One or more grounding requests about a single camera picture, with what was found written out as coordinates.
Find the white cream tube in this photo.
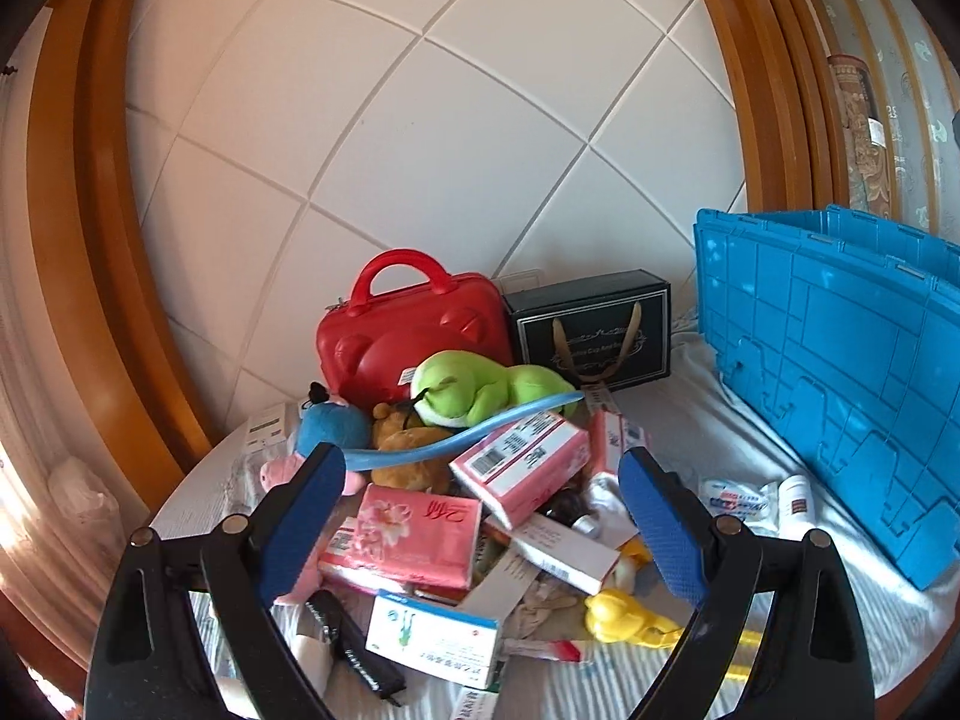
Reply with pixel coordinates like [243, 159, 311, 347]
[778, 475, 817, 541]

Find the toothpaste box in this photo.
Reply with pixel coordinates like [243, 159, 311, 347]
[697, 478, 778, 535]

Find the black pouch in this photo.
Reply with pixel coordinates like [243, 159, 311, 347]
[306, 590, 407, 707]

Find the yellow duck snowball clamp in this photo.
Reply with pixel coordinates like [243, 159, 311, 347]
[584, 589, 685, 650]

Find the white long box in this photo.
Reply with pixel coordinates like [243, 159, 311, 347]
[508, 514, 620, 596]

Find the pink tissue pack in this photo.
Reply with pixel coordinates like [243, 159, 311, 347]
[317, 484, 482, 593]

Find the blue bird plush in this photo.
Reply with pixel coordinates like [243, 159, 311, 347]
[295, 382, 583, 472]

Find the white green medicine box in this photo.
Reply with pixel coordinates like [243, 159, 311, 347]
[366, 592, 500, 689]

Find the blue plastic storage crate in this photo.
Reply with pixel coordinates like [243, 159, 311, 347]
[695, 205, 960, 590]

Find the brown bear plush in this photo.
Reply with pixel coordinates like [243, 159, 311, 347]
[371, 403, 452, 494]

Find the pink barcode box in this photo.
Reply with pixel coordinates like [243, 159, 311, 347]
[451, 411, 590, 530]

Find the red toy suitcase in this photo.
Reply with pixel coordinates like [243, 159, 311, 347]
[316, 249, 512, 411]

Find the black gift box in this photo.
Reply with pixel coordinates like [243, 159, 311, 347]
[505, 268, 672, 390]

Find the green frog plush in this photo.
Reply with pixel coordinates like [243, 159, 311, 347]
[410, 349, 574, 427]

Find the rolled patterned carpet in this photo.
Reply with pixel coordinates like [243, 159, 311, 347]
[828, 54, 893, 220]

